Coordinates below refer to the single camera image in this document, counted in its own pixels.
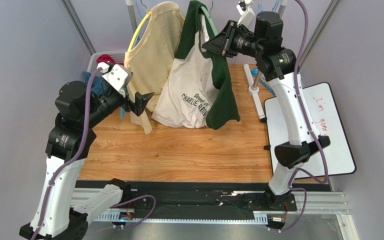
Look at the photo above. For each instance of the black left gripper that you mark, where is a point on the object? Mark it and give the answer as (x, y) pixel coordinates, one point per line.
(140, 101)

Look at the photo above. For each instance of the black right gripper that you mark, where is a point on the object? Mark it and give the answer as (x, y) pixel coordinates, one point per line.
(227, 39)

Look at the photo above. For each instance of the green plastic hanger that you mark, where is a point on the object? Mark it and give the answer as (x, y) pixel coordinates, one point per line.
(209, 21)

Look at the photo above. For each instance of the green and white t-shirt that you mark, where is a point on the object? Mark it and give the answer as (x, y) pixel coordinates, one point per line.
(198, 92)

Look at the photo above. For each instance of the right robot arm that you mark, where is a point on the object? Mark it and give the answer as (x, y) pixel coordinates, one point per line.
(280, 67)

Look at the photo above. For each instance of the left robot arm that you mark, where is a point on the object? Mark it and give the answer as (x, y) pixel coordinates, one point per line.
(67, 148)

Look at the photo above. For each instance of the teal garment on hanger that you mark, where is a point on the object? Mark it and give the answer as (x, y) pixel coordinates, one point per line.
(122, 113)

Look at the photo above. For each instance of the cream yellow t-shirt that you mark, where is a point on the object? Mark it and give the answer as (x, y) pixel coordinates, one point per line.
(152, 58)

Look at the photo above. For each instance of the yellow plastic hanger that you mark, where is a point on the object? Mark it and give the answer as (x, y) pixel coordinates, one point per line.
(135, 37)

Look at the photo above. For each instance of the blue garment in basket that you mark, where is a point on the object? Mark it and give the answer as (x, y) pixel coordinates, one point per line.
(98, 85)

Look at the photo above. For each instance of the white plastic laundry basket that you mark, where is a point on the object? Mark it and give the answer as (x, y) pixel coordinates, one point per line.
(117, 55)

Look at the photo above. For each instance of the red garment in basket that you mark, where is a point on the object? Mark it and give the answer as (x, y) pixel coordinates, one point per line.
(105, 58)

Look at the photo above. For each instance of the white clothes rack base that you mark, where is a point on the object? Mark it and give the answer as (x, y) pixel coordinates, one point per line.
(253, 91)

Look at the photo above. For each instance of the white dry-erase board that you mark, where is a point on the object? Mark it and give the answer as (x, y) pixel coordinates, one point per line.
(324, 112)

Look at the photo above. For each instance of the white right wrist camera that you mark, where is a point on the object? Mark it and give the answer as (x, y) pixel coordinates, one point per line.
(245, 9)

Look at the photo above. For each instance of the blue wire hanger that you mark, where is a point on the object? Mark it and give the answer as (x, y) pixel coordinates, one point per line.
(268, 5)

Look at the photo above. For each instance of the aluminium frame post right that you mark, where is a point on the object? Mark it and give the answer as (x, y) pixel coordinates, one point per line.
(319, 30)

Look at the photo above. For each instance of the aluminium frame post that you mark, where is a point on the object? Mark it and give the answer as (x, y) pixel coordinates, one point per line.
(75, 19)
(319, 30)

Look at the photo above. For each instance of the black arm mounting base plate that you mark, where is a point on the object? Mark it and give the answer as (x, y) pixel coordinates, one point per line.
(204, 200)

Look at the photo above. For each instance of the aluminium frame post left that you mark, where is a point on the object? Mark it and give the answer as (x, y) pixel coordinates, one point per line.
(75, 19)

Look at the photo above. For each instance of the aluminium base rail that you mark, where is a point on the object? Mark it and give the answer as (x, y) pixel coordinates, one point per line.
(310, 203)

